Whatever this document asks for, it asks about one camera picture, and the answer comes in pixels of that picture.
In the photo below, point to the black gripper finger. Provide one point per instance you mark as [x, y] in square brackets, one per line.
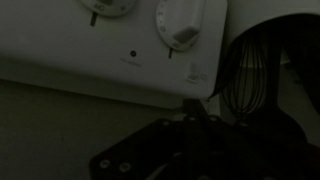
[194, 110]

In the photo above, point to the white electric stove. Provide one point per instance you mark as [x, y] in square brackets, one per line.
[61, 44]

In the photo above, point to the far left stove knob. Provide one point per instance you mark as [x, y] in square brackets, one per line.
[179, 22]

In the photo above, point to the stove knob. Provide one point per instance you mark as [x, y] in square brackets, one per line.
[179, 22]
[109, 8]

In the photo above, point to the black wire whisk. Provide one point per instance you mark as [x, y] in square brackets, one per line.
[245, 92]

